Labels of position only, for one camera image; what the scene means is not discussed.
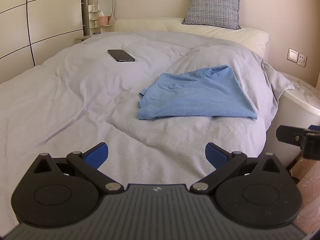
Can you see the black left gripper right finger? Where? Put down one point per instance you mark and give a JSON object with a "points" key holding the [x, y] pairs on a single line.
{"points": [[255, 192]]}

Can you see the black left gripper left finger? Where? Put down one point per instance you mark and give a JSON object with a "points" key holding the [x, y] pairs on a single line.
{"points": [[56, 192]]}

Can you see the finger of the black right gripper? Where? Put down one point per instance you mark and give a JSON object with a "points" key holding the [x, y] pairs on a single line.
{"points": [[307, 139]]}

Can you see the light blue t-shirt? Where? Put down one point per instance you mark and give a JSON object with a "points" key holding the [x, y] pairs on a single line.
{"points": [[211, 92]]}

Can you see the white mattress base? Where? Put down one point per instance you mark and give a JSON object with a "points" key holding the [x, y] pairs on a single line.
{"points": [[296, 108]]}

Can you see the white bed duvet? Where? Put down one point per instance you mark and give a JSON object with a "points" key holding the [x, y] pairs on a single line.
{"points": [[82, 96]]}

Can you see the cream long bed pillow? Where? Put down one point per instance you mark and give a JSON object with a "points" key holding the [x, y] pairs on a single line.
{"points": [[253, 39]]}

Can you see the black smartphone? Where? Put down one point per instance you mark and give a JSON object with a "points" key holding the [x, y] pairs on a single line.
{"points": [[120, 55]]}

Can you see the cream bedside table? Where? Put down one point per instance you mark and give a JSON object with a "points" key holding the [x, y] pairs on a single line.
{"points": [[81, 39]]}

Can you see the grey checked cushion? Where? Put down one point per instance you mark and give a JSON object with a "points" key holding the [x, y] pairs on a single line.
{"points": [[217, 13]]}

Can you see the white sliding wardrobe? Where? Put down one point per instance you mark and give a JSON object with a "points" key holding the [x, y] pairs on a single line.
{"points": [[32, 31]]}

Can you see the pink cup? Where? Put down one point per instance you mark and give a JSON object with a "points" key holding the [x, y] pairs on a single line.
{"points": [[103, 20]]}

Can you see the white cosmetics shelf rack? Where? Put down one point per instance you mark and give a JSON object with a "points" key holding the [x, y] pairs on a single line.
{"points": [[94, 28]]}

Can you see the oval white-framed mirror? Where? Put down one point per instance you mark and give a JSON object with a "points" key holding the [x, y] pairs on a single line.
{"points": [[106, 8]]}

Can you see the wall socket panel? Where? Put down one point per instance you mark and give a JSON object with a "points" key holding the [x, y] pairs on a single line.
{"points": [[297, 57]]}

